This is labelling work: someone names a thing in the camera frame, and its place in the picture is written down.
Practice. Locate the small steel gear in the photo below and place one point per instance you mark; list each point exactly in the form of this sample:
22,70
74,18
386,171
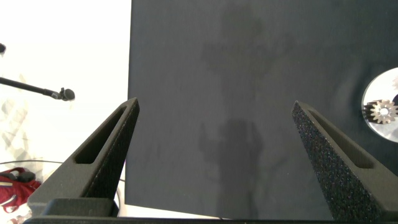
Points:
377,112

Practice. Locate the round white plate with pins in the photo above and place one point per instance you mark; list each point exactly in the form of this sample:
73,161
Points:
381,90

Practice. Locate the red bag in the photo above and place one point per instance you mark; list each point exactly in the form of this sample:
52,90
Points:
15,189

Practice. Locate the black stand rod with knob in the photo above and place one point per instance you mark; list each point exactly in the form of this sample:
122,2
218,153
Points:
31,87

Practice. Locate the dark mat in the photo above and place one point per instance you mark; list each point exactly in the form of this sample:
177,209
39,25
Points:
230,77

